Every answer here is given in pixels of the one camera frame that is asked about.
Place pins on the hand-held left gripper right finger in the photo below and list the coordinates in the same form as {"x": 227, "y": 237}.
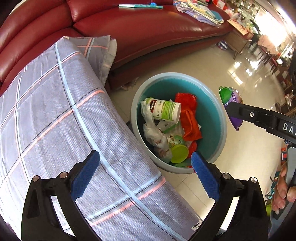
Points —
{"x": 204, "y": 173}

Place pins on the red plastic bag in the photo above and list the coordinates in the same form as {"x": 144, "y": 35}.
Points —
{"x": 186, "y": 100}

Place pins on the orange plastic bag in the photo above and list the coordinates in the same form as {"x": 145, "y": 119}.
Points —
{"x": 192, "y": 127}

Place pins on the pile of folded clothes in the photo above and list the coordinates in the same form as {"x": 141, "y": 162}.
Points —
{"x": 198, "y": 11}

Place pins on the purple snack packet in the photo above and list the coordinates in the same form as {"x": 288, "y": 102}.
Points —
{"x": 227, "y": 95}

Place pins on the person's right hand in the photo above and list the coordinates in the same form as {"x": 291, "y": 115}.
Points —
{"x": 281, "y": 190}

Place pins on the black chair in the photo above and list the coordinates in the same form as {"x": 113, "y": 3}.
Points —
{"x": 255, "y": 34}

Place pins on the lime green lid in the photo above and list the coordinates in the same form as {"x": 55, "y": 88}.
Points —
{"x": 180, "y": 153}

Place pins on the clear green snack wrapper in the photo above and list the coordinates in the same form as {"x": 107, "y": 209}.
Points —
{"x": 177, "y": 139}

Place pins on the wooden side table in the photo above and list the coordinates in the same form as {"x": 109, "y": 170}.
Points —
{"x": 239, "y": 39}

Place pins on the grey plaid tablecloth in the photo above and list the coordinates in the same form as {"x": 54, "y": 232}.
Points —
{"x": 57, "y": 115}

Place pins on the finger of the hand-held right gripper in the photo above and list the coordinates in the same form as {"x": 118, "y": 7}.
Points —
{"x": 249, "y": 114}

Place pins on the clear crumpled plastic bag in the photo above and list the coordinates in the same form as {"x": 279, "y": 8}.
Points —
{"x": 152, "y": 134}

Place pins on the pink covered table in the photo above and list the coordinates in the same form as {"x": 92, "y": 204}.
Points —
{"x": 268, "y": 45}

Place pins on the teal plastic bucket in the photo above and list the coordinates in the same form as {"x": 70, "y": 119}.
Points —
{"x": 208, "y": 109}

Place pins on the red leather sofa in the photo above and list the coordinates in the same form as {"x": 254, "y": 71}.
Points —
{"x": 143, "y": 30}

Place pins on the white plastic bottle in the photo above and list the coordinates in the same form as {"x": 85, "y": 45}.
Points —
{"x": 166, "y": 110}

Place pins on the teal book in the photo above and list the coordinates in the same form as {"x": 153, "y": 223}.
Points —
{"x": 138, "y": 6}

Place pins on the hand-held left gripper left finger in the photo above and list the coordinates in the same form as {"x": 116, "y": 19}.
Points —
{"x": 84, "y": 175}

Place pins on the blue white ball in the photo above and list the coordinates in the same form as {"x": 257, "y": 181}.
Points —
{"x": 222, "y": 45}

